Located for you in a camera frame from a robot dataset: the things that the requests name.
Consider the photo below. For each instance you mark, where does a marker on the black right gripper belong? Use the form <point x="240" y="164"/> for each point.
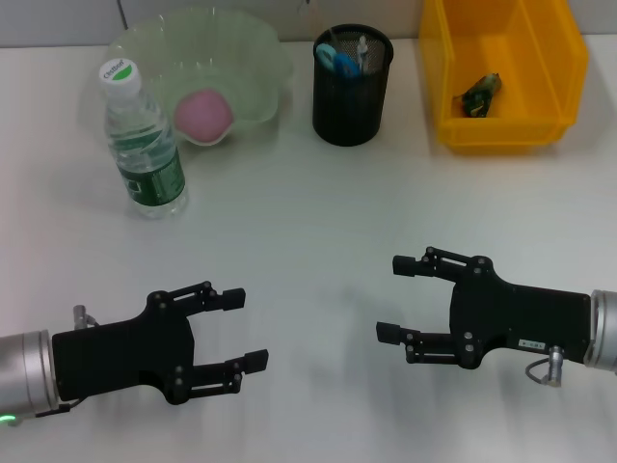
<point x="516" y="318"/>

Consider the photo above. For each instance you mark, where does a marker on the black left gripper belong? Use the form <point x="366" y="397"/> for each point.
<point x="120" y="357"/>

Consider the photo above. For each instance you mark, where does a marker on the clear green-label water bottle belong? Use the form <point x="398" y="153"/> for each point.
<point x="149" y="183"/>

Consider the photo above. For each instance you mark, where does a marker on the pink peach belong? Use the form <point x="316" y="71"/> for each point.
<point x="202" y="116"/>

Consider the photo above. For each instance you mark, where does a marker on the green plastic wrapper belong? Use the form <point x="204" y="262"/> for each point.
<point x="477" y="94"/>

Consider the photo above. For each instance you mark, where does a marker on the blue capped scissors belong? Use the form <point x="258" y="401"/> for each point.
<point x="346" y="65"/>

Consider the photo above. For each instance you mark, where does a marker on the clear grey pen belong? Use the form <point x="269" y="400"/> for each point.
<point x="362" y="53"/>

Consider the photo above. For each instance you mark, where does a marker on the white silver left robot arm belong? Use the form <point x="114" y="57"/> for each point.
<point x="24" y="371"/>

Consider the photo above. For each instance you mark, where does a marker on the black mesh pen holder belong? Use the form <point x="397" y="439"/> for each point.
<point x="347" y="116"/>

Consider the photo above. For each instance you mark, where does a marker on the translucent green fruit plate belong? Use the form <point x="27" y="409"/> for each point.
<point x="231" y="62"/>

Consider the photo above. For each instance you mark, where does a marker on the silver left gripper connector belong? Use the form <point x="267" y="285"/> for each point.
<point x="81" y="316"/>

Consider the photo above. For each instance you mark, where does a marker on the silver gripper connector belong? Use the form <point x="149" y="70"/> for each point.
<point x="81" y="316"/>
<point x="555" y="367"/>

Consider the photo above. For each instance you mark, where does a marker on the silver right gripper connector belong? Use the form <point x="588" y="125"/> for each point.
<point x="555" y="367"/>

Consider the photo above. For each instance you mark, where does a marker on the yellow plastic bin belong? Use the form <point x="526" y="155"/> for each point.
<point x="506" y="130"/>

